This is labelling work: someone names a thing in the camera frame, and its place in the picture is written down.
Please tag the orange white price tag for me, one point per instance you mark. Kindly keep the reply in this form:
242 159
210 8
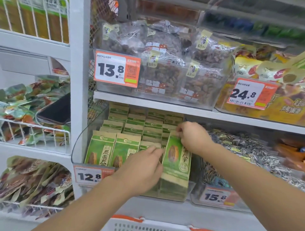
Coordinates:
243 94
85 176
109 70
212 197
116 6

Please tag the person's right hand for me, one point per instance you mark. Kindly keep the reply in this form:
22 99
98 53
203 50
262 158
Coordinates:
195 138

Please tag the row of green packets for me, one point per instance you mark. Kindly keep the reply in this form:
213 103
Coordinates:
100 147

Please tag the green snack packet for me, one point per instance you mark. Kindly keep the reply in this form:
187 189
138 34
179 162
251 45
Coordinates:
176 166

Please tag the pile of green snack bags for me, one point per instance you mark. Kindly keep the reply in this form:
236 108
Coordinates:
19 95

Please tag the person's left forearm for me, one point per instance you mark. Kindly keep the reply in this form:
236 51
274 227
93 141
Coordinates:
83 209

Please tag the person's right forearm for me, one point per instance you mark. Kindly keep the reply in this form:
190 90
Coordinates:
262 185

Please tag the white orange shopping basket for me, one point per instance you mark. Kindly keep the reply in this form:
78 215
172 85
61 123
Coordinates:
143 226

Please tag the person's left hand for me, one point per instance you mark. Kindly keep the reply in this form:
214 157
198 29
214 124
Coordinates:
140 171

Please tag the pile of brown snack bags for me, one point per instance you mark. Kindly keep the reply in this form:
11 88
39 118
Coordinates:
31 180

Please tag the stack of yellow snack bags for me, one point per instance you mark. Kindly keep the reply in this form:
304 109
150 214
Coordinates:
286 107

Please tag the white store shelf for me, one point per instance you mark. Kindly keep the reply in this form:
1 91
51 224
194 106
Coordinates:
143 97

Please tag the clear bin of nut bags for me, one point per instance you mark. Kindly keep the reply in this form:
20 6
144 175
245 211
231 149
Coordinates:
166 76

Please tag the empty clear plastic bin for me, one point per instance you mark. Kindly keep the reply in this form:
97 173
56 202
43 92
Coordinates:
191 190

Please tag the black smartphone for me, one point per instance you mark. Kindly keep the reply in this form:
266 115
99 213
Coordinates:
57 110

